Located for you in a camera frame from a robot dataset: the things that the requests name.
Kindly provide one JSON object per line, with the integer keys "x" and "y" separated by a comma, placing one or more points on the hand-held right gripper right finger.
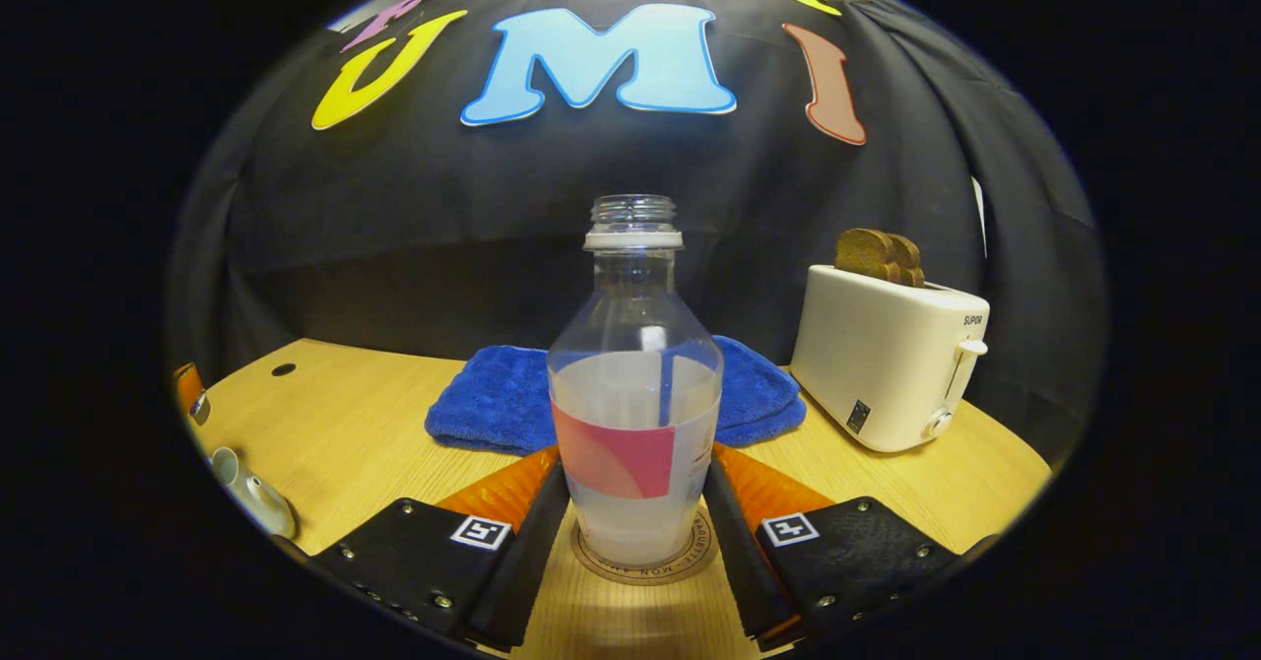
{"x": 739, "y": 561}

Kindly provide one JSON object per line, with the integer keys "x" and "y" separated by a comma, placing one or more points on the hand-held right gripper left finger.
{"x": 527, "y": 561}

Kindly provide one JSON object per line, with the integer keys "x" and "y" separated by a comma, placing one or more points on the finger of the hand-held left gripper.
{"x": 189, "y": 389}

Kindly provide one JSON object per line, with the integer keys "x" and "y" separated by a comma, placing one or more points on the round brown coaster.
{"x": 640, "y": 573}

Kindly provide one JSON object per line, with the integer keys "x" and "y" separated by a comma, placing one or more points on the white teacup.
{"x": 258, "y": 502}

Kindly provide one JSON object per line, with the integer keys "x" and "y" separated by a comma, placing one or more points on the clear plastic water bottle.
{"x": 635, "y": 404}

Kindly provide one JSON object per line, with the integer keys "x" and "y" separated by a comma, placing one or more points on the blue folded towel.
{"x": 493, "y": 399}

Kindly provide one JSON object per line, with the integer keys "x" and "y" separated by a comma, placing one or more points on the white toaster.
{"x": 877, "y": 355}

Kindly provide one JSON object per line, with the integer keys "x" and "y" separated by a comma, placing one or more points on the black backdrop cloth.
{"x": 443, "y": 227}

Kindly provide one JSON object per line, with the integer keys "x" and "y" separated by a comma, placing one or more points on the brown toast slice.
{"x": 862, "y": 254}
{"x": 911, "y": 264}

